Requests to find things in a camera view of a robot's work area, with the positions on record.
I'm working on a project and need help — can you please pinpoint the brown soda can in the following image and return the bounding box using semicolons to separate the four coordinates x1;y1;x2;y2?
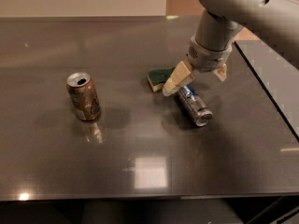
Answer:
66;72;101;121

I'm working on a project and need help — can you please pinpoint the green yellow sponge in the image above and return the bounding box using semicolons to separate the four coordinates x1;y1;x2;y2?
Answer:
148;67;174;92

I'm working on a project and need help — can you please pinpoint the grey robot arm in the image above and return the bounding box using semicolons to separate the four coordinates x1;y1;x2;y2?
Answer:
163;0;299;96

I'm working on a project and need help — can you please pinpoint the silver blue redbull can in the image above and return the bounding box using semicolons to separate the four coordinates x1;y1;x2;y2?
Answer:
178;85;213;127

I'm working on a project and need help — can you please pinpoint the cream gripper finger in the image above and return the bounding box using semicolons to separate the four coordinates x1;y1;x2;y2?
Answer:
163;61;194;96
214;64;227;82

